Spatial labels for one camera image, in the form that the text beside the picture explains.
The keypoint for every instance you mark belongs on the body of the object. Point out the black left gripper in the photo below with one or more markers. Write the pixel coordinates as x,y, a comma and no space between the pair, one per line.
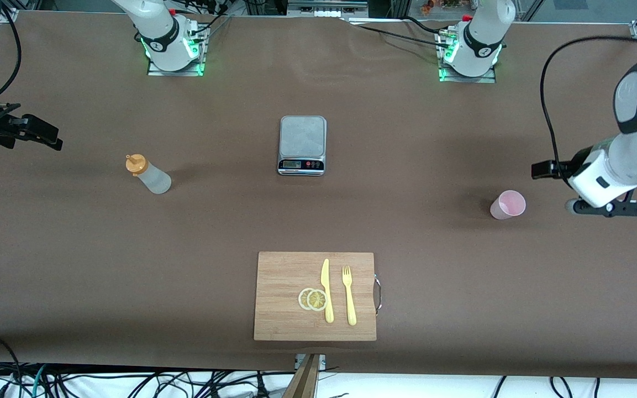
564,167

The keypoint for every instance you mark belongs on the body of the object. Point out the pink plastic cup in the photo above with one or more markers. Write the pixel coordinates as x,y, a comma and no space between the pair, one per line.
509,205

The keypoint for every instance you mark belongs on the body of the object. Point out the translucent sauce bottle orange cap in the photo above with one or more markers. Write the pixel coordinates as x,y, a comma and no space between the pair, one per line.
155,179

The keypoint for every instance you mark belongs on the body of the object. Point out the yellow plastic fork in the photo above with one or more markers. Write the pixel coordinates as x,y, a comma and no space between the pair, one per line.
350,304

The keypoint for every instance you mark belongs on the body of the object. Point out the yellow plastic knife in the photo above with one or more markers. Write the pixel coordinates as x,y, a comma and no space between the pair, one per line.
325,279

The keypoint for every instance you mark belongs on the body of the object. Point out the silver digital kitchen scale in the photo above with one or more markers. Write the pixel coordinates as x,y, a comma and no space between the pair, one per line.
301,138

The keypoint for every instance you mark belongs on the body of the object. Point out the lemon slice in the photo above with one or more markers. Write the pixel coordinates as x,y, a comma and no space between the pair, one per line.
316,300
301,299

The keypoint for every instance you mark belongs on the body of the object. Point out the white power strip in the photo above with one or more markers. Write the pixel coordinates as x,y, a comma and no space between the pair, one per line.
326,14

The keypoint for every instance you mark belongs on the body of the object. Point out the wooden cutting board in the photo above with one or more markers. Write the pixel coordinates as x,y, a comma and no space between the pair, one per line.
279,293

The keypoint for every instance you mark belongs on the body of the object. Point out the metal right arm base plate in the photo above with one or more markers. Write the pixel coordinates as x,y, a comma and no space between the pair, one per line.
177,73

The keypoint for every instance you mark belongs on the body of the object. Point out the small metal bracket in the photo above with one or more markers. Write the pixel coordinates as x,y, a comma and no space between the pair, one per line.
322,362

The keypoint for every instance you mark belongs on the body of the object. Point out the wooden post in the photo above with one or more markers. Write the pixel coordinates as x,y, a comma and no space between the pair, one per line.
303,381

